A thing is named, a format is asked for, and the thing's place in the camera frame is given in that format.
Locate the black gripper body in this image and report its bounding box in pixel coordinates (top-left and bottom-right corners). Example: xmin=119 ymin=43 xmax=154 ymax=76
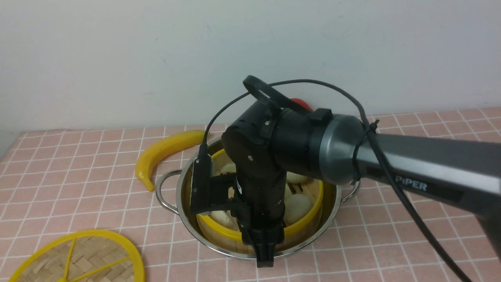
xmin=221 ymin=101 xmax=286 ymax=245

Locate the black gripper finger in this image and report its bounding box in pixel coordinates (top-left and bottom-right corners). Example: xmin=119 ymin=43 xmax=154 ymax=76
xmin=255 ymin=242 xmax=270 ymax=268

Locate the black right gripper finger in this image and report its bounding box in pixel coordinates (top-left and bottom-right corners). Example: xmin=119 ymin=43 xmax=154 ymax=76
xmin=269 ymin=235 xmax=285 ymax=268

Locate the yellow bamboo steamer basket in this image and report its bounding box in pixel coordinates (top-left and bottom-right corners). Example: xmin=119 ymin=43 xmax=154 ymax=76
xmin=195 ymin=148 xmax=324 ymax=254

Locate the yellow bamboo steamer lid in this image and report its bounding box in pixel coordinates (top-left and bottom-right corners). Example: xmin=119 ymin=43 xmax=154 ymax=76
xmin=9 ymin=229 xmax=146 ymax=282

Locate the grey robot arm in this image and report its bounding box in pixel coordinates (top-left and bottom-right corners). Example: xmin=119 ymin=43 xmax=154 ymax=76
xmin=222 ymin=98 xmax=500 ymax=267

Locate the stainless steel pot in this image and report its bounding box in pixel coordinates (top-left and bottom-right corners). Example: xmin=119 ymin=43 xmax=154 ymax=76
xmin=155 ymin=133 xmax=360 ymax=261

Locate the white round bun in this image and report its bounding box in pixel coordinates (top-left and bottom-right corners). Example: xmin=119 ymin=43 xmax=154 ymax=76
xmin=286 ymin=172 xmax=309 ymax=184
xmin=283 ymin=194 xmax=313 ymax=226

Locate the white dumpling at edge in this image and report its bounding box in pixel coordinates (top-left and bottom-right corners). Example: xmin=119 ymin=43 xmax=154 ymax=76
xmin=209 ymin=211 xmax=239 ymax=231

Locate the red bell pepper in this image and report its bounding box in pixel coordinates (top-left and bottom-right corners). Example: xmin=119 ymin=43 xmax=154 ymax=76
xmin=291 ymin=98 xmax=313 ymax=112

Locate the yellow plastic banana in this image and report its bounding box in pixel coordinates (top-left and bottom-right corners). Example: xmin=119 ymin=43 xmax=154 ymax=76
xmin=135 ymin=130 xmax=205 ymax=192

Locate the black cable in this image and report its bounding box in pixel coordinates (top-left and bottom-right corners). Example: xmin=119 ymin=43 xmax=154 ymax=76
xmin=199 ymin=75 xmax=474 ymax=282

